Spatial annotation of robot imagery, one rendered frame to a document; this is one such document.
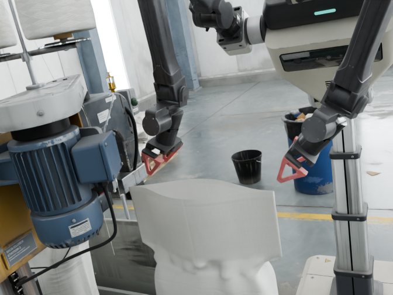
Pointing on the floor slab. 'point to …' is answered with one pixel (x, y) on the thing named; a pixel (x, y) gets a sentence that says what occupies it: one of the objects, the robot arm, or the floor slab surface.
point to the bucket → (248, 165)
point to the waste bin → (290, 127)
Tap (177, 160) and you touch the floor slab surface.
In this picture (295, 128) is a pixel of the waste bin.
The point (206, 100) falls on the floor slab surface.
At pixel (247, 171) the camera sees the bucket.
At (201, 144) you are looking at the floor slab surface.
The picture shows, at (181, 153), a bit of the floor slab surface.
